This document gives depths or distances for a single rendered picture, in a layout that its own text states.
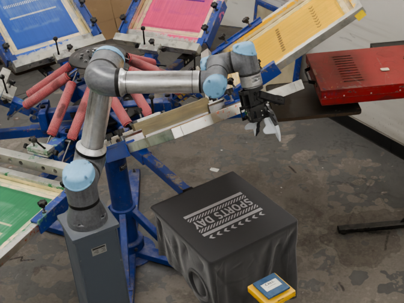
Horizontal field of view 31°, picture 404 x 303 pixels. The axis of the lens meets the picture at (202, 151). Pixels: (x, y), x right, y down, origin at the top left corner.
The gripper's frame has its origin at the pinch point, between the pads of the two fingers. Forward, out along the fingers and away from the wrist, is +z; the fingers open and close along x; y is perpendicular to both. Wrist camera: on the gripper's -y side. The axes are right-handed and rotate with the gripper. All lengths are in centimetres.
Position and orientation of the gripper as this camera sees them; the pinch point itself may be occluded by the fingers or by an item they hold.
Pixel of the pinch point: (269, 138)
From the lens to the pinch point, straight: 259.9
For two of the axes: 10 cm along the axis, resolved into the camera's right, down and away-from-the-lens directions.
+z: 2.3, 9.3, 2.9
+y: -8.4, 3.4, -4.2
